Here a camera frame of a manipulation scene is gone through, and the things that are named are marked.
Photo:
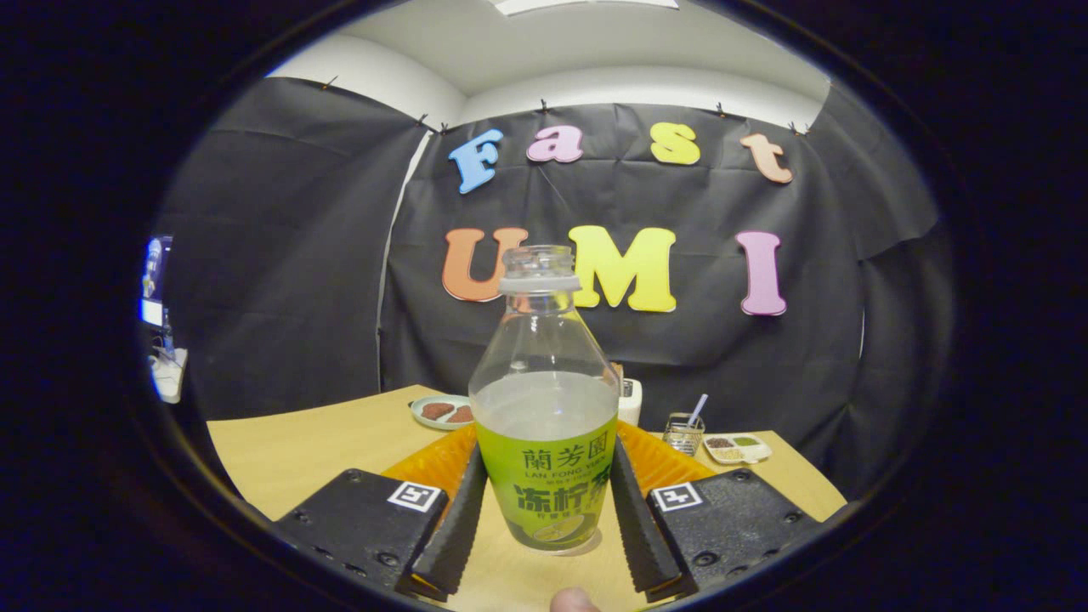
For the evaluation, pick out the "computer monitor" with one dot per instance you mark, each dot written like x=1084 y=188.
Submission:
x=155 y=280

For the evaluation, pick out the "brown food piece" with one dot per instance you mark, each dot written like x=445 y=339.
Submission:
x=462 y=416
x=437 y=410

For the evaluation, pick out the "wooden table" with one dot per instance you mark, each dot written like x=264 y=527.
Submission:
x=297 y=459

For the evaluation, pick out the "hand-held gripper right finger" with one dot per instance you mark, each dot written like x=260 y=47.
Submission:
x=642 y=535

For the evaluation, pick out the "green label juice bottle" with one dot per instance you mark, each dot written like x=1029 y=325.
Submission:
x=544 y=476

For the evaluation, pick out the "white object beside monitor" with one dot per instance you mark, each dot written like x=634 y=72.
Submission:
x=168 y=378

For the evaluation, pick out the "pale green plate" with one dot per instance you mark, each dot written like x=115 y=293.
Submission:
x=425 y=422

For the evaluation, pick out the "ceiling light panel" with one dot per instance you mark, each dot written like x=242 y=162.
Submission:
x=586 y=5

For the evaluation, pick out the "white divided dish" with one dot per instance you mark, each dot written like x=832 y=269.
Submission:
x=738 y=450

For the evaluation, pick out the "black backdrop cloth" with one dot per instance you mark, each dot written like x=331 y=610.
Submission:
x=297 y=255

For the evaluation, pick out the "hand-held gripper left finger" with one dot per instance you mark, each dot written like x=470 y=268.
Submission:
x=450 y=544

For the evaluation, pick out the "purple straw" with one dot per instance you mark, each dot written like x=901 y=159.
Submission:
x=698 y=408

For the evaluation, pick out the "white toaster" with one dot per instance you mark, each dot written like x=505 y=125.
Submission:
x=631 y=404

